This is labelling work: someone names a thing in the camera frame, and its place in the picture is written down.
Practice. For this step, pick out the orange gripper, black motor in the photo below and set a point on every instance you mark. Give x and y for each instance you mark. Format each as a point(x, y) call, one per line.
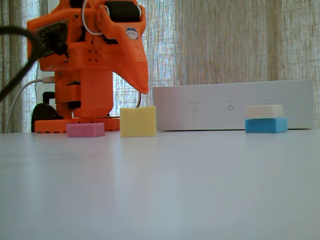
point(130, 51)

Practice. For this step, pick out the pink foam cuboid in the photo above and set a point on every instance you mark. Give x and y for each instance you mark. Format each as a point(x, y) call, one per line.
point(85, 130)

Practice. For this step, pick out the orange robot arm with base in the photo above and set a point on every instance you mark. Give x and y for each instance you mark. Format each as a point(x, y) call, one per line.
point(61, 97)

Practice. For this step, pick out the yellow foam cuboid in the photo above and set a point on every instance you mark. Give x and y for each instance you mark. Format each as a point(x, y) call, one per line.
point(137, 122)

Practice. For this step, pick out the white cardboard box bin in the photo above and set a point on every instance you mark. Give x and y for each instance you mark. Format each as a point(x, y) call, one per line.
point(212, 117)

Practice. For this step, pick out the white foam cuboid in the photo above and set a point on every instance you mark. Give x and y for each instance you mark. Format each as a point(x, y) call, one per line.
point(263, 111)

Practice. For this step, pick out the blue foam cuboid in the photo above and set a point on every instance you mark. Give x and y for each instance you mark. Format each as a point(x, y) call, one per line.
point(265, 125)

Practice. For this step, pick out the black table clamp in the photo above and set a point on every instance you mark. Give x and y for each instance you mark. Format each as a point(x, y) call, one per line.
point(43, 112)

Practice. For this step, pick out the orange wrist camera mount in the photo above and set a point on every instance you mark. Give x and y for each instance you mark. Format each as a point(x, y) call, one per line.
point(50, 62)

